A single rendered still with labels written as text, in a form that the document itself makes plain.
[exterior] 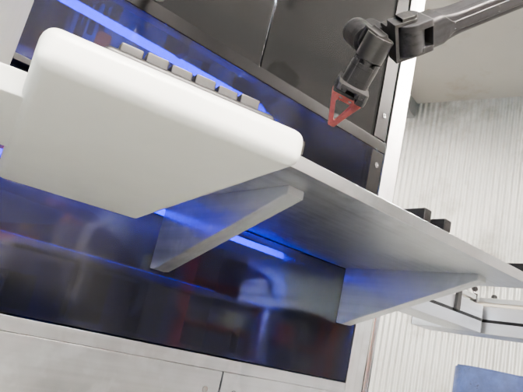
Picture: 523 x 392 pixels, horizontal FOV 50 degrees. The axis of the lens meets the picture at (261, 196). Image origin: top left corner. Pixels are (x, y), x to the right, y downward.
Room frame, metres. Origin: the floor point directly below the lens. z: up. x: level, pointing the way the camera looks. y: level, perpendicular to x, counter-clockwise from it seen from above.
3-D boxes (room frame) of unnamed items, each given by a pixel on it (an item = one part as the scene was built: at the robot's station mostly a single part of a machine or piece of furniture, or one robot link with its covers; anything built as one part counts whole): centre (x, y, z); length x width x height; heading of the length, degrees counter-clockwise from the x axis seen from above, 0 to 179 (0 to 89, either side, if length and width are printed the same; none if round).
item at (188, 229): (0.88, 0.05, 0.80); 0.34 x 0.03 x 0.13; 37
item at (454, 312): (1.73, -0.51, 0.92); 0.69 x 0.15 x 0.16; 127
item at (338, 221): (1.04, -0.14, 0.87); 0.70 x 0.48 x 0.02; 127
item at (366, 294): (1.18, -0.35, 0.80); 0.34 x 0.03 x 0.13; 37
